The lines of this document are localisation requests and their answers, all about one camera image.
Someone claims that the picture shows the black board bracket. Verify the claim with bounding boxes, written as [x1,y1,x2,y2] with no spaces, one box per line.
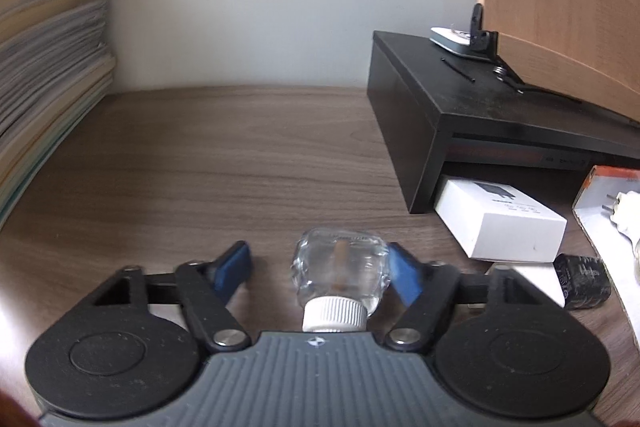
[467,3,583,104]

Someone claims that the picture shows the black power adapter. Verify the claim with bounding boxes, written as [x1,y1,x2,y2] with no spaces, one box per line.
[553,253,613,311]

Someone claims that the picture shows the black desk riser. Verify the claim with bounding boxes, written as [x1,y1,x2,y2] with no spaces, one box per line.
[366,30,640,215]

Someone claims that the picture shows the white power adapter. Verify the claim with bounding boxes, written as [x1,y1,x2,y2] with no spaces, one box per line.
[484,261,567,309]

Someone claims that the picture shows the small white and grey device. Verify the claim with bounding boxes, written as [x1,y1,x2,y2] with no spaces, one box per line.
[429,26,475,59]

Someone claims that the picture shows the black hairpin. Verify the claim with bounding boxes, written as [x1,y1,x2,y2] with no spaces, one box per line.
[440,57,476,84]

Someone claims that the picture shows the stack of books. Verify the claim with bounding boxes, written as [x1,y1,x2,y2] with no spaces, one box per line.
[0,0,117,229]

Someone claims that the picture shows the clear bottle with white cap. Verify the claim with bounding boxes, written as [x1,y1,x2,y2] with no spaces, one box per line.
[291,228,390,334]

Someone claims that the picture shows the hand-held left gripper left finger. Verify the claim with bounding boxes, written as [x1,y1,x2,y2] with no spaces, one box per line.
[90,240,252,354]

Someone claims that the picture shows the white plug-in repellent heater with bottle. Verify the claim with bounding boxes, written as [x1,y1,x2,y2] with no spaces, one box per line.
[603,189,640,286]

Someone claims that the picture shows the white cardboard box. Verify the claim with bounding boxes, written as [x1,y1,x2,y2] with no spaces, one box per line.
[433,176,569,263]

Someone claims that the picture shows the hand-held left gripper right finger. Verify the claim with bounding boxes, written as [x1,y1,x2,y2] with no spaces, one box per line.
[383,242,540,354]

